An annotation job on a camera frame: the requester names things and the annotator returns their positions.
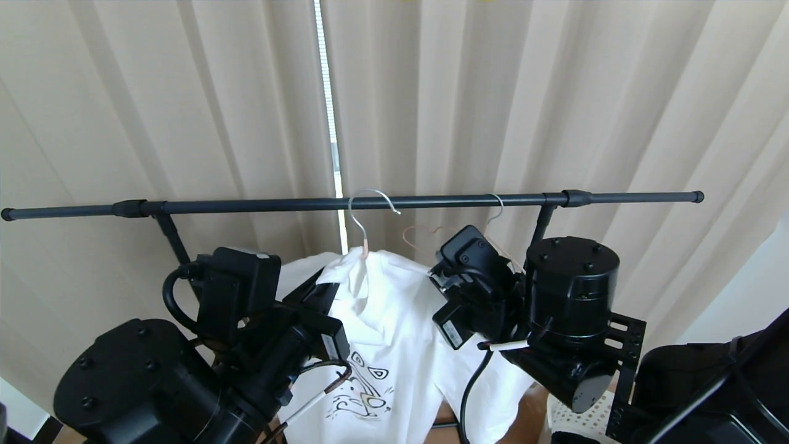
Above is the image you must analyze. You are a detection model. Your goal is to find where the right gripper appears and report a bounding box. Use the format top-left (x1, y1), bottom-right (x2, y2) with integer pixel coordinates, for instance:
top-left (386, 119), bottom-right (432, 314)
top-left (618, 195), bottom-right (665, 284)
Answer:
top-left (428, 269), bottom-right (618, 415)

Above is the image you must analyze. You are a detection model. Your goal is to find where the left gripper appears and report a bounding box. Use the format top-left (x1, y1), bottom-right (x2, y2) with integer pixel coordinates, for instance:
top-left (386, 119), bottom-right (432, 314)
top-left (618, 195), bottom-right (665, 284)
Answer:
top-left (210, 268), bottom-right (353, 427)

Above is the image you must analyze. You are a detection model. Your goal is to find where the white printed t-shirt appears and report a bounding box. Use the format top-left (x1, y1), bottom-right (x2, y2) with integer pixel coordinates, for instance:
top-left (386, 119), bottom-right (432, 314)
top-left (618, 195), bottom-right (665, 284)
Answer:
top-left (274, 247), bottom-right (538, 444)

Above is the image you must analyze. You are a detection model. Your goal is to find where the pink clothes hanger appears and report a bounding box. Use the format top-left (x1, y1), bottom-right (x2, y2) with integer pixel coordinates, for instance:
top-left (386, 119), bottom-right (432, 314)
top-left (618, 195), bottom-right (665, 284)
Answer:
top-left (347, 188), bottom-right (403, 263)
top-left (402, 193), bottom-right (506, 249)

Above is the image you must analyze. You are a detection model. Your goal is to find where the white laundry basket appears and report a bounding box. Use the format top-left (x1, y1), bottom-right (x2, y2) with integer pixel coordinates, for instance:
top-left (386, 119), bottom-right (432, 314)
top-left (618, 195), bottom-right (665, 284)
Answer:
top-left (546, 388), bottom-right (624, 444)

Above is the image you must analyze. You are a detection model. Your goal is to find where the black clothes rack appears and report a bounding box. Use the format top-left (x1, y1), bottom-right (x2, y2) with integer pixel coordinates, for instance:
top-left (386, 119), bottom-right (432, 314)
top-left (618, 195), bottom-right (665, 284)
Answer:
top-left (0, 190), bottom-right (705, 432)

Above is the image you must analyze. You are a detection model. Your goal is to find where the beige curtain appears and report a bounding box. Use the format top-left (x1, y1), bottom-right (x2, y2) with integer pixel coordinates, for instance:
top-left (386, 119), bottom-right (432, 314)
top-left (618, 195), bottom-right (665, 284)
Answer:
top-left (0, 0), bottom-right (789, 444)

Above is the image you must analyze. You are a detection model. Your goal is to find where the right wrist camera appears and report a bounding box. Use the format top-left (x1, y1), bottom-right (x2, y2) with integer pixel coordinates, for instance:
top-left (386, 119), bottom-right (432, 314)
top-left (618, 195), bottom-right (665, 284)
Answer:
top-left (435, 225), bottom-right (517, 294)

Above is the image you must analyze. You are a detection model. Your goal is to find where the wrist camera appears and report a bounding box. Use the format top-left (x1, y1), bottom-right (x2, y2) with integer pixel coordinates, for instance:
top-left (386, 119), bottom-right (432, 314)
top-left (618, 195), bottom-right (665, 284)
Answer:
top-left (196, 247), bottom-right (282, 347)
top-left (435, 225), bottom-right (517, 294)

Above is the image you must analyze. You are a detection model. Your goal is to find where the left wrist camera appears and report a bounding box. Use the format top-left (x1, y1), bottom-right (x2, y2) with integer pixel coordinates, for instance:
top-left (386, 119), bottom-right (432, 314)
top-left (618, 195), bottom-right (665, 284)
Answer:
top-left (196, 247), bottom-right (282, 347)

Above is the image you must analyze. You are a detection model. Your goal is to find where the black cable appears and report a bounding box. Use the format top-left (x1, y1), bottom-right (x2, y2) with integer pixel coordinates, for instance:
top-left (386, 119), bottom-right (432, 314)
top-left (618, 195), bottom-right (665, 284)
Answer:
top-left (459, 345), bottom-right (497, 444)
top-left (161, 262), bottom-right (207, 337)

